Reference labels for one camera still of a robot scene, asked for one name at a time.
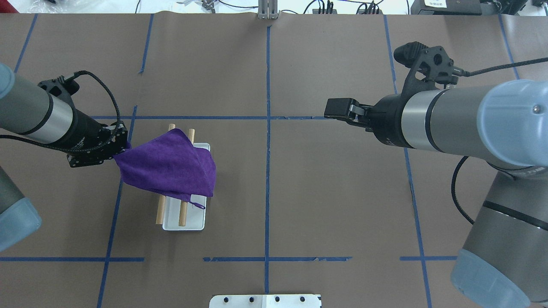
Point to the aluminium frame post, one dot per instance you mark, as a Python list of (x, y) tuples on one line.
[(268, 10)]

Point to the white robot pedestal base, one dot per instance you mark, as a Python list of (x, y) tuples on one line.
[(266, 301)]

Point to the black box with label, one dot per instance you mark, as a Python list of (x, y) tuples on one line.
[(449, 7)]

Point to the white rack base tray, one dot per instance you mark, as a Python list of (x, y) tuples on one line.
[(176, 215)]

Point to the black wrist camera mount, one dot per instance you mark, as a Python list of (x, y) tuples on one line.
[(428, 66)]

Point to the lower wooden rack dowel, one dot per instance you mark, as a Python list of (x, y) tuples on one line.
[(184, 204)]

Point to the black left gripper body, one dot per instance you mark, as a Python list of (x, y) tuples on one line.
[(84, 133)]

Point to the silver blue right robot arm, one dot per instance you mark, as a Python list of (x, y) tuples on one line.
[(503, 261)]

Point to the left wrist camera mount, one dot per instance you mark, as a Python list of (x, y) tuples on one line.
[(61, 87)]

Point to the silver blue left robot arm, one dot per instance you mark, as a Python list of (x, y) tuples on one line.
[(44, 115)]

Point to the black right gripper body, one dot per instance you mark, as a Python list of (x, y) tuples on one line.
[(388, 119)]

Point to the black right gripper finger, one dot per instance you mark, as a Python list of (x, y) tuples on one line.
[(342, 108), (359, 115)]

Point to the purple towel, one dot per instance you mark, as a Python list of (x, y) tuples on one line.
[(169, 165)]

